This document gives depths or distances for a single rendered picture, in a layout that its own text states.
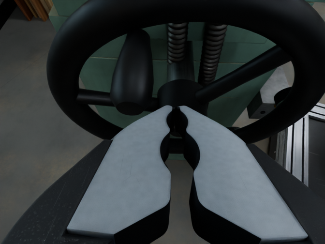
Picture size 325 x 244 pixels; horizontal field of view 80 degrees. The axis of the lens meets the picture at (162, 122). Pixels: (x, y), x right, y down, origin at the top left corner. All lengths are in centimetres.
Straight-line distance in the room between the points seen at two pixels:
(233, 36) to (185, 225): 88
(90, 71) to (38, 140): 84
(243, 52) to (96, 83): 34
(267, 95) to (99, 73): 41
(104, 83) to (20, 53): 127
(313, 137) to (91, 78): 97
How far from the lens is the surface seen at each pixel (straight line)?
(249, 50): 43
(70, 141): 119
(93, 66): 47
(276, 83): 59
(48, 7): 190
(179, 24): 23
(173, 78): 24
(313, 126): 116
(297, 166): 99
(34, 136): 129
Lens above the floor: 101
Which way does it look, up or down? 63 degrees down
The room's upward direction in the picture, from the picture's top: 3 degrees clockwise
